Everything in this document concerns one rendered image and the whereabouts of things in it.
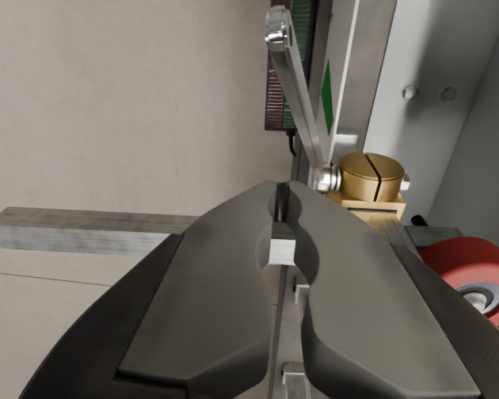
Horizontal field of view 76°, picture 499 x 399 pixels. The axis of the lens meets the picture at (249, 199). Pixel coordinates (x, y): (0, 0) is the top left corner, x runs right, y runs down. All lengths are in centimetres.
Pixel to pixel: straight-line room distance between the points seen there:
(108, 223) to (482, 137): 46
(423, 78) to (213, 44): 73
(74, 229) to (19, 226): 5
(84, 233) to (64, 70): 100
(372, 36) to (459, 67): 17
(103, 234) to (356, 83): 31
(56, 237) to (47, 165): 115
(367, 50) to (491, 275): 25
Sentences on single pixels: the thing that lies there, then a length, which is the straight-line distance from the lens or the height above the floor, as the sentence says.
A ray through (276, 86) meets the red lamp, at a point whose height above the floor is 70.
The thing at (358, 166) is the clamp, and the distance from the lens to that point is 27.
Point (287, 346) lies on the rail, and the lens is 70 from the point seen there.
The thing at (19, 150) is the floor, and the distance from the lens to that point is 151.
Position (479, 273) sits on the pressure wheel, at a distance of 29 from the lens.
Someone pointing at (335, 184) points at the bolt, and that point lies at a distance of 27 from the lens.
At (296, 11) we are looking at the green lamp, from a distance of 38.
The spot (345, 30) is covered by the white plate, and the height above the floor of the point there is 78.
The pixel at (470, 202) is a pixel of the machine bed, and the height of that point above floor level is 70.
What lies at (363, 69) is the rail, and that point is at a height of 70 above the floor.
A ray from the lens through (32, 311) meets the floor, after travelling 220.
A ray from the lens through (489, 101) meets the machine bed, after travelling 53.
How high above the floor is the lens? 108
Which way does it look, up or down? 57 degrees down
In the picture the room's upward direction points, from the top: 174 degrees counter-clockwise
